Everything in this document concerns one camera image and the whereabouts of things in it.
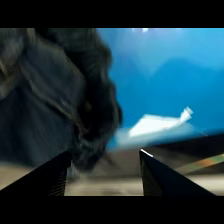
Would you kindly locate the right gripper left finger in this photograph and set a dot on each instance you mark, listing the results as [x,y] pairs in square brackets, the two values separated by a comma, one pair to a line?
[43,180]

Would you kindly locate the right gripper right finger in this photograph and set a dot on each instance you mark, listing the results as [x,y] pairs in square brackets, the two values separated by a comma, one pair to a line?
[163,181]

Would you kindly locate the dark blue jeans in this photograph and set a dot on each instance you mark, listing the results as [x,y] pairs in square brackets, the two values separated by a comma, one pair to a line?
[50,100]

